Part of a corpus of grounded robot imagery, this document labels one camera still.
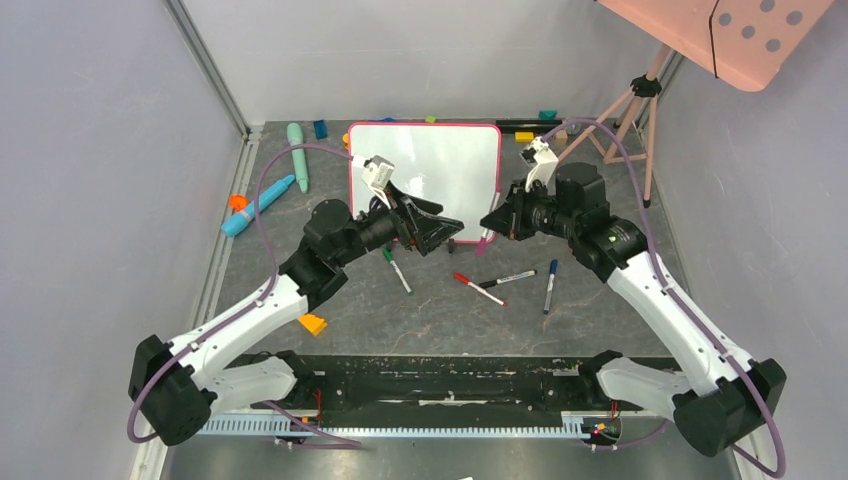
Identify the black rainbow marker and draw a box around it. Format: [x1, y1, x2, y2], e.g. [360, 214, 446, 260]
[479, 269, 538, 289]

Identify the blue whiteboard marker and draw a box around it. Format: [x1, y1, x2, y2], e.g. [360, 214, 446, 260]
[543, 259, 558, 315]

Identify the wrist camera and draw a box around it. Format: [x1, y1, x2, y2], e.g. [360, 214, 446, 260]
[351, 155, 395, 195]
[520, 137, 559, 192]

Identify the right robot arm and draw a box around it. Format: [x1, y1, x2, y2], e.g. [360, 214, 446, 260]
[480, 163, 787, 457]

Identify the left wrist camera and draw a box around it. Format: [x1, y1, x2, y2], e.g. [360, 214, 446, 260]
[351, 155, 395, 195]

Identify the wooden cube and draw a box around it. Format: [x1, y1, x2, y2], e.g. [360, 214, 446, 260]
[553, 129, 569, 145]

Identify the magenta whiteboard marker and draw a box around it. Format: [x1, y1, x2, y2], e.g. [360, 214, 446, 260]
[475, 190, 501, 258]

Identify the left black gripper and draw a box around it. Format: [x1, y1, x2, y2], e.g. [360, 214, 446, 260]
[333, 181, 463, 267]

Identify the dark blue block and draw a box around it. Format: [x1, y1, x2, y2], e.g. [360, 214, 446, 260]
[313, 120, 328, 140]

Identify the yellow block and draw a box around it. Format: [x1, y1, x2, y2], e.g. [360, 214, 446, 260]
[514, 132, 535, 143]

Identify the green whiteboard marker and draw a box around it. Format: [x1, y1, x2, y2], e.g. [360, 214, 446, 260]
[382, 248, 413, 295]

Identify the blue toy crayon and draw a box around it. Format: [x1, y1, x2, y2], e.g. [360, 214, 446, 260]
[220, 174, 296, 238]

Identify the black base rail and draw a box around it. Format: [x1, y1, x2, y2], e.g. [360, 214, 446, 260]
[234, 350, 638, 428]

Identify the orange small toy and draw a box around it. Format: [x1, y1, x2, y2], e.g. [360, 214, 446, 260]
[228, 194, 249, 212]

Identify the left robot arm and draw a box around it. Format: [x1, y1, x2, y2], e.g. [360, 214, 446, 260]
[127, 185, 464, 446]

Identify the pink framed whiteboard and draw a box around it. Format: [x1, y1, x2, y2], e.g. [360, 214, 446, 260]
[348, 122, 501, 246]

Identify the pink perforated panel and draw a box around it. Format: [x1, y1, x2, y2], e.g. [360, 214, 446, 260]
[600, 0, 834, 92]

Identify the orange wedge block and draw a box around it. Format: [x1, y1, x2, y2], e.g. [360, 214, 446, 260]
[298, 313, 328, 336]

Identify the pink tripod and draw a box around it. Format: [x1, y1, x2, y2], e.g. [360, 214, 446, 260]
[558, 44, 671, 208]

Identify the mint green toy stick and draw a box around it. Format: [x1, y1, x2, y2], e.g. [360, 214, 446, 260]
[286, 123, 309, 193]

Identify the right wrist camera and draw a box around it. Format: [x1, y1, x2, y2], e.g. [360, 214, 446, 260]
[520, 137, 559, 192]

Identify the red whiteboard marker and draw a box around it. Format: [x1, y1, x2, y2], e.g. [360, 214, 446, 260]
[453, 272, 508, 307]

